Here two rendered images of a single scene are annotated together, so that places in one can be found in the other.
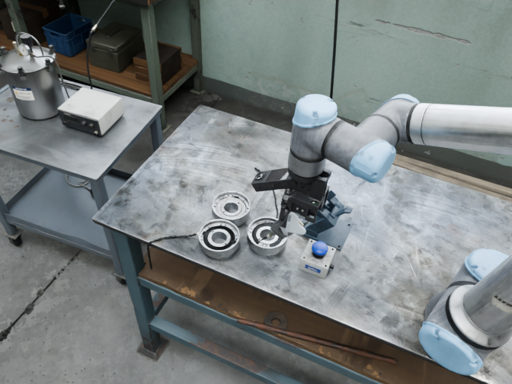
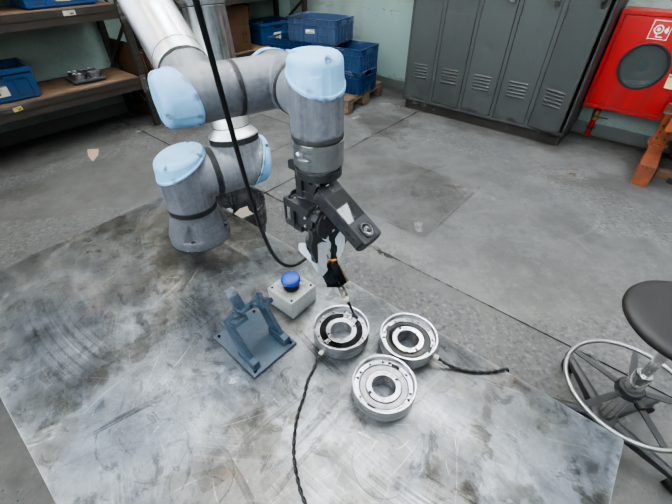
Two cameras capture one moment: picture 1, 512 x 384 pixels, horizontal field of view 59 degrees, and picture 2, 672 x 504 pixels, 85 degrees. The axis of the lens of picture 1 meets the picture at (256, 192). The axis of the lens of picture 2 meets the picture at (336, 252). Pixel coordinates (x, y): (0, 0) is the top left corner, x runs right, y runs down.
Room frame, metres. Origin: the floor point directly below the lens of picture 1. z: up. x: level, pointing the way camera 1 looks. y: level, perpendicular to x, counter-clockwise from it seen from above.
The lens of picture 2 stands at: (1.15, 0.09, 1.39)
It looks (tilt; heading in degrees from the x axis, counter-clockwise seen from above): 40 degrees down; 199
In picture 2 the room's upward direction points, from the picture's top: straight up
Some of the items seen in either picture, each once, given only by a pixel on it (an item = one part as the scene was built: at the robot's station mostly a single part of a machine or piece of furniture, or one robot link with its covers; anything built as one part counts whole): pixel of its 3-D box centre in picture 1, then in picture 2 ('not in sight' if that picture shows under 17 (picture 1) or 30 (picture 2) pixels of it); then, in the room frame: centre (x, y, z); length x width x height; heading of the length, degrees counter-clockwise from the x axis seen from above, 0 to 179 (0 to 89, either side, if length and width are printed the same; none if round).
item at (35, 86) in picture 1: (56, 79); not in sight; (1.38, 0.74, 0.83); 0.41 x 0.19 x 0.30; 73
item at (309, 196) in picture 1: (305, 188); (316, 197); (0.68, -0.10, 1.07); 0.09 x 0.08 x 0.12; 66
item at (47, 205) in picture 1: (77, 181); not in sight; (1.35, 0.77, 0.34); 0.67 x 0.46 x 0.68; 73
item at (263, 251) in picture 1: (267, 237); (341, 332); (0.74, -0.04, 0.82); 0.10 x 0.10 x 0.04
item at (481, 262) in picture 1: (485, 286); (187, 176); (0.54, -0.49, 0.97); 0.13 x 0.12 x 0.14; 142
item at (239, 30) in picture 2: not in sight; (224, 27); (-2.80, -2.54, 0.67); 0.52 x 0.43 x 0.43; 159
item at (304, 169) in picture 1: (307, 158); (317, 152); (0.69, -0.10, 1.15); 0.08 x 0.08 x 0.05
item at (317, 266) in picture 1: (319, 259); (290, 292); (0.68, -0.17, 0.82); 0.08 x 0.07 x 0.05; 69
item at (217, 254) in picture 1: (219, 239); (407, 341); (0.72, 0.09, 0.82); 0.10 x 0.10 x 0.04
